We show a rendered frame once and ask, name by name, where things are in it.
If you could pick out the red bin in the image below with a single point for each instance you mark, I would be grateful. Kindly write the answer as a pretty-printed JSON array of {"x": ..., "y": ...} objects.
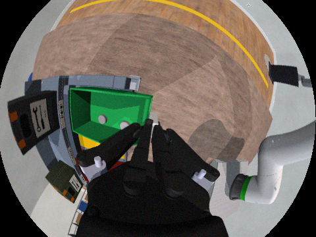
[{"x": 116, "y": 164}]

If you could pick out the green bin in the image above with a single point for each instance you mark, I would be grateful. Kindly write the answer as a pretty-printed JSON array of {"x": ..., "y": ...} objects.
[{"x": 87, "y": 103}]

